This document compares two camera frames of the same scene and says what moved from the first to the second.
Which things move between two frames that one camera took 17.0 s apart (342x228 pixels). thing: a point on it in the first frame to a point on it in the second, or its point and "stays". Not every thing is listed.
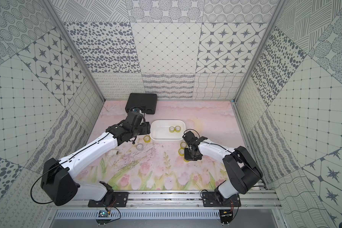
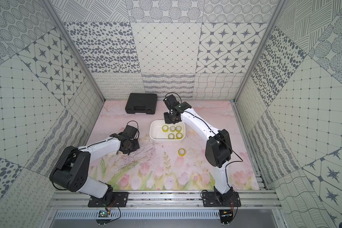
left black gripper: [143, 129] to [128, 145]
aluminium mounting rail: [192, 200] stays
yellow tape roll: [147, 138] to [165, 128]
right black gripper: [198, 157] to [166, 120]
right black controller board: [226, 216] stays
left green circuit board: [102, 213] stays
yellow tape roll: [181, 152] stays
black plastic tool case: [147, 101] stays
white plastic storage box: [159, 129] stays
